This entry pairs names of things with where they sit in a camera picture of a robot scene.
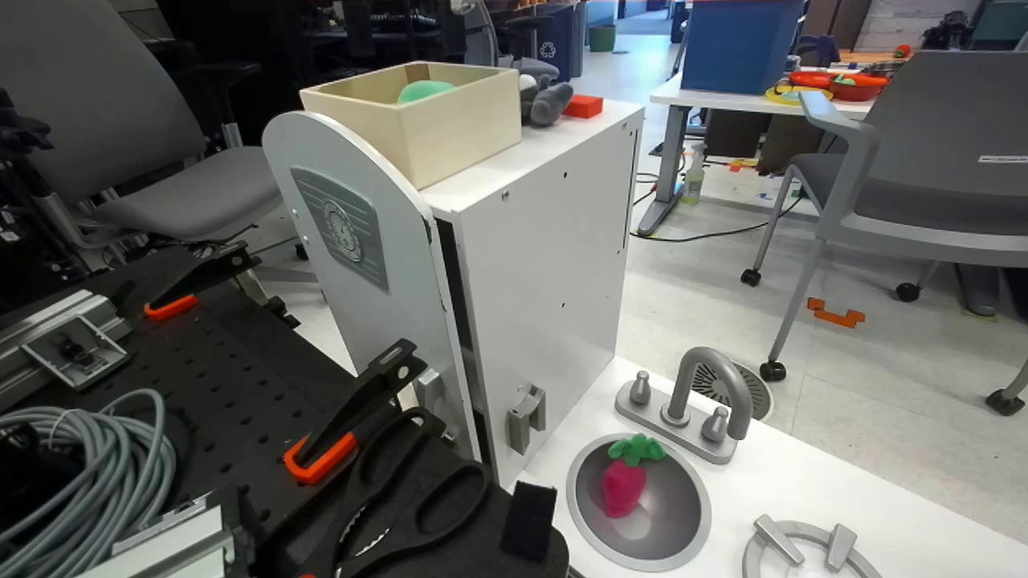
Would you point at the white toy kitchen counter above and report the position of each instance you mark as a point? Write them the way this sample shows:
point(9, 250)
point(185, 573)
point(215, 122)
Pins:
point(780, 482)

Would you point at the red strawberry toy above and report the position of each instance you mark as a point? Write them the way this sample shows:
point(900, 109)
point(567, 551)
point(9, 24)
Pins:
point(621, 482)

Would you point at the grey toy faucet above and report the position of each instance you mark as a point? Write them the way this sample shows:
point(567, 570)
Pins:
point(707, 400)

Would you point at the grey toy sink basin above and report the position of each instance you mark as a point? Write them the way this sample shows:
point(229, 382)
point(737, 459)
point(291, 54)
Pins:
point(676, 517)

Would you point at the clear spray bottle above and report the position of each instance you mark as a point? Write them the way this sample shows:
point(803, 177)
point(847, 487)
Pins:
point(696, 171)

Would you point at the grey cabinet latch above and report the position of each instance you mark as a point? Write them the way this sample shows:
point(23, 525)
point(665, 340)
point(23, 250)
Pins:
point(523, 414)

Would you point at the light wooden box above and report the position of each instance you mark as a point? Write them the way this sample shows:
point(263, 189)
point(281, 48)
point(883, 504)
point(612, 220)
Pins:
point(450, 128)

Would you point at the orange tray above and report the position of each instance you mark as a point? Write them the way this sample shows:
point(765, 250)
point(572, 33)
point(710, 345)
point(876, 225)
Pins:
point(839, 82)

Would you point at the silver metal bracket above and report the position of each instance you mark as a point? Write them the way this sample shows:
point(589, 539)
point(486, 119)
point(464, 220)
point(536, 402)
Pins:
point(161, 539)

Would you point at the aluminium extrusion rail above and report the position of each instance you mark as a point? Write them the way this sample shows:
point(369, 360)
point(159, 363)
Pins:
point(48, 323)

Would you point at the grey toy burner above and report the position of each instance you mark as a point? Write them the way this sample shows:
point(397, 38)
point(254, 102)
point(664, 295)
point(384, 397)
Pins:
point(803, 545)

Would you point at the blue recycling bin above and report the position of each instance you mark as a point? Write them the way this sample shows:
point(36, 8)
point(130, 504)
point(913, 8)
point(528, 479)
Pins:
point(554, 36)

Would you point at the grey plush toy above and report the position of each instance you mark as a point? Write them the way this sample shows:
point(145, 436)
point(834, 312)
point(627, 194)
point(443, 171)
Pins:
point(551, 102)

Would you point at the small black block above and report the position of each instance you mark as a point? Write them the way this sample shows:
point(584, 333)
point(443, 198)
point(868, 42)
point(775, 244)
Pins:
point(530, 520)

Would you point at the grey chair with wheels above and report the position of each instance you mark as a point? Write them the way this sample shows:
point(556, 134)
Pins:
point(919, 160)

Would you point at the red block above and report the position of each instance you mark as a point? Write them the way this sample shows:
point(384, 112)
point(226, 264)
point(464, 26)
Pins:
point(581, 102)

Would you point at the white desk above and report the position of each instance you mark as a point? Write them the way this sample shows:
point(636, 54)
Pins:
point(707, 96)

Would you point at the grey office chair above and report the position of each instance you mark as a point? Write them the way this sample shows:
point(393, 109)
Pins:
point(161, 179)

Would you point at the black perforated workbench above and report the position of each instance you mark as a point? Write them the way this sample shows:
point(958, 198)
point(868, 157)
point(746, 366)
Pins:
point(234, 374)

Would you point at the white toy cabinet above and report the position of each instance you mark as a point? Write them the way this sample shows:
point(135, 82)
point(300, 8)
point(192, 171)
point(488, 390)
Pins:
point(535, 259)

